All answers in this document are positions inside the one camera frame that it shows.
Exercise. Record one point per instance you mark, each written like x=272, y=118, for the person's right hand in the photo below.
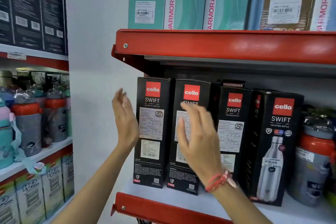
x=202, y=147

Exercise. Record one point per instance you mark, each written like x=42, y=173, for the person's left hand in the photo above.
x=127, y=124

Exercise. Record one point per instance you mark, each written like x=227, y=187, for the person's left fingers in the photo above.
x=121, y=105

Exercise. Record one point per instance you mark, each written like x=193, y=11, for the person's right thumb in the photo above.
x=182, y=134

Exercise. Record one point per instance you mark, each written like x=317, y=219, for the person's left forearm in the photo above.
x=97, y=189

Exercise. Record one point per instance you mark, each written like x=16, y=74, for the person's right forearm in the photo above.
x=236, y=205

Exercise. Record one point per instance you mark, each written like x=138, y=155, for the grey bottle with red lid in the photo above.
x=309, y=168
x=28, y=129
x=56, y=121

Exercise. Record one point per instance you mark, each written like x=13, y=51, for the red metal shelf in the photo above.
x=157, y=208
x=225, y=45

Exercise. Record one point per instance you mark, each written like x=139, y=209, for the white shelf board red edge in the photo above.
x=52, y=150
x=42, y=57

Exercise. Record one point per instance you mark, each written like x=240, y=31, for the white and green box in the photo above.
x=30, y=197
x=7, y=205
x=68, y=174
x=53, y=184

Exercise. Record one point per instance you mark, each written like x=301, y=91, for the black box with bottle picture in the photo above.
x=273, y=147

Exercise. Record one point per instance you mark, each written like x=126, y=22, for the white shelf price label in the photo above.
x=16, y=56

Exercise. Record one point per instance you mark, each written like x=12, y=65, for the dark box with white labels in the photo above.
x=25, y=3
x=4, y=0
x=53, y=8

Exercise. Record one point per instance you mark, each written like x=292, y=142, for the teal and pink kids bottle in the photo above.
x=5, y=139

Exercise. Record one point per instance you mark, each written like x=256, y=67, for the white box with pink lettering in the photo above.
x=324, y=3

